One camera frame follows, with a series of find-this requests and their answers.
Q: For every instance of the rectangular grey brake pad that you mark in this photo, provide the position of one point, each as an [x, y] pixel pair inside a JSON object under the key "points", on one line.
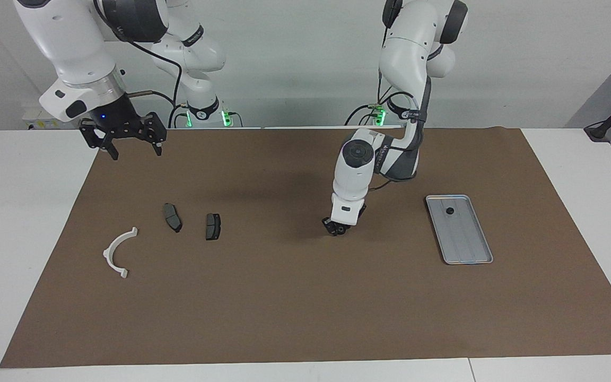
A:
{"points": [[212, 226]]}

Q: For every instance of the brown table mat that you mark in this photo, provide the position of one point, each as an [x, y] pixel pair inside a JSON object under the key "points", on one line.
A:
{"points": [[295, 307]]}

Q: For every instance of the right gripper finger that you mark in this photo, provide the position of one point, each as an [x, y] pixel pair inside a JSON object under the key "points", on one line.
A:
{"points": [[157, 146], [112, 148]]}

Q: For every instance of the white power strip box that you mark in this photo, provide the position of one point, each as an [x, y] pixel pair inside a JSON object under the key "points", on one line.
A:
{"points": [[35, 124]]}

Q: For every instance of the silver metal tray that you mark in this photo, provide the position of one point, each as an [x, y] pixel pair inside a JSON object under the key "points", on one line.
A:
{"points": [[464, 244]]}

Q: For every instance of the white curved plastic bracket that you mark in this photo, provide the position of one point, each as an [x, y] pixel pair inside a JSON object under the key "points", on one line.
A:
{"points": [[112, 249]]}

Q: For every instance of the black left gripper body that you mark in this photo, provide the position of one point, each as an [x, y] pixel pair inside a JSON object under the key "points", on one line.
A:
{"points": [[356, 223]]}

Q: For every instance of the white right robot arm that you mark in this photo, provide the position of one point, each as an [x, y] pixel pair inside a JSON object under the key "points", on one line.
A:
{"points": [[72, 42]]}

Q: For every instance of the angled grey brake pad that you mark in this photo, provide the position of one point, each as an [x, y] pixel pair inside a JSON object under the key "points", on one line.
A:
{"points": [[173, 217]]}

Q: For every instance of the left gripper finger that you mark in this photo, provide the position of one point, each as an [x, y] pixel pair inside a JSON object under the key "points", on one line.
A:
{"points": [[343, 232], [329, 226]]}

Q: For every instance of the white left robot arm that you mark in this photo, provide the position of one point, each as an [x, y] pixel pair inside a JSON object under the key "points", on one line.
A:
{"points": [[406, 48]]}

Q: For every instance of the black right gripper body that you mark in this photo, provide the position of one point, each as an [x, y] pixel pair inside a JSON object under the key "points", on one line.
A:
{"points": [[120, 119]]}

